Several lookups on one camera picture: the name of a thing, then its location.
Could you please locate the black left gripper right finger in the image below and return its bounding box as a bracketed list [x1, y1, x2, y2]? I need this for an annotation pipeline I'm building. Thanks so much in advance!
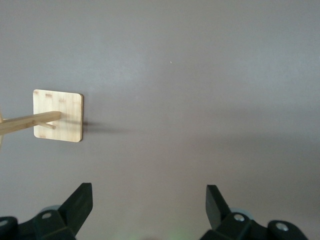
[199, 184, 310, 240]

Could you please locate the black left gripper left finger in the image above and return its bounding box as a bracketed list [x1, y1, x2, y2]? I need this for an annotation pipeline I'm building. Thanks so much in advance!
[0, 182, 94, 240]

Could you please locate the wooden mug tree stand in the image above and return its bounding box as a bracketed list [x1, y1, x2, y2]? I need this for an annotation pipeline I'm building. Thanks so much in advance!
[0, 89, 84, 151]

